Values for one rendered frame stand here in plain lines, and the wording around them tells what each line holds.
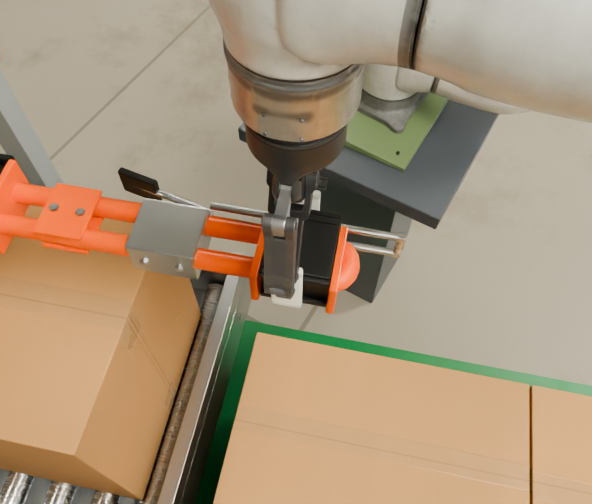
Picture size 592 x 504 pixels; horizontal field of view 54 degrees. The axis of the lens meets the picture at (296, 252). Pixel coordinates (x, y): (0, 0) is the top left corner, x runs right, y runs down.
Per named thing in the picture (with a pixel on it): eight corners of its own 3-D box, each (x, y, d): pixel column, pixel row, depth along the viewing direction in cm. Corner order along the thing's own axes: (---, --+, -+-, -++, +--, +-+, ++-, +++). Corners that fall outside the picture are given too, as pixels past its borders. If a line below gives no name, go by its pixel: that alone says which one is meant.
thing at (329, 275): (250, 299, 58) (248, 276, 54) (266, 238, 62) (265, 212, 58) (333, 314, 58) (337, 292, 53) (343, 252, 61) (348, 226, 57)
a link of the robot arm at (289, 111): (204, 72, 34) (216, 141, 39) (358, 94, 33) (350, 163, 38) (242, -21, 38) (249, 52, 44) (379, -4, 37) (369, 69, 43)
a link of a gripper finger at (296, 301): (303, 267, 52) (301, 274, 52) (302, 302, 58) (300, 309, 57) (270, 261, 52) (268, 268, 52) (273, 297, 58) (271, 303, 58)
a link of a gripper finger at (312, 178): (319, 165, 45) (316, 173, 44) (305, 280, 52) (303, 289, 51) (271, 158, 46) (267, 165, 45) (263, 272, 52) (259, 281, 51)
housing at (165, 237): (132, 271, 60) (122, 249, 56) (152, 218, 63) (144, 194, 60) (197, 283, 60) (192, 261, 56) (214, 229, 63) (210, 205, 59)
